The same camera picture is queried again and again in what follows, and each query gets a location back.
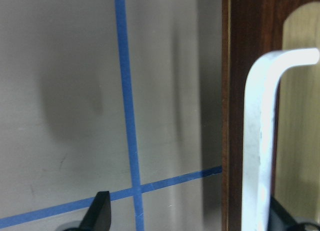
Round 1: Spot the wooden drawer with white handle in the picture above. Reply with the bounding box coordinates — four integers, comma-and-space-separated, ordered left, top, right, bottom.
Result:
240, 2, 320, 231

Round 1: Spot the dark wooden drawer cabinet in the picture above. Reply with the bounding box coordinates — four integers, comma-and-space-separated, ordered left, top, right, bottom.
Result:
221, 0, 319, 231

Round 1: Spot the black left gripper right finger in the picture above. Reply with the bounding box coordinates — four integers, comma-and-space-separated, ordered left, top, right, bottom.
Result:
267, 196, 300, 231

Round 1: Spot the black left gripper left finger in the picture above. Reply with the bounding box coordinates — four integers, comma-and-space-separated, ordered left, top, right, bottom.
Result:
77, 191, 112, 231

